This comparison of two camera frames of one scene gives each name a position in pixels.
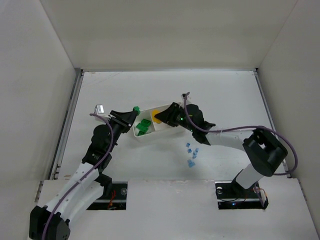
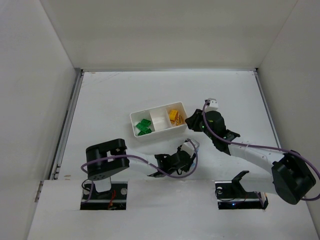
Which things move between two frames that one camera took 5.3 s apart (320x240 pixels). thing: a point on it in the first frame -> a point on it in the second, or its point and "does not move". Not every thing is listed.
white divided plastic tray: (146, 124) does not move
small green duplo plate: (141, 133) does not move
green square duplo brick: (146, 122) does not move
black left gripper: (120, 119) -> (182, 158)
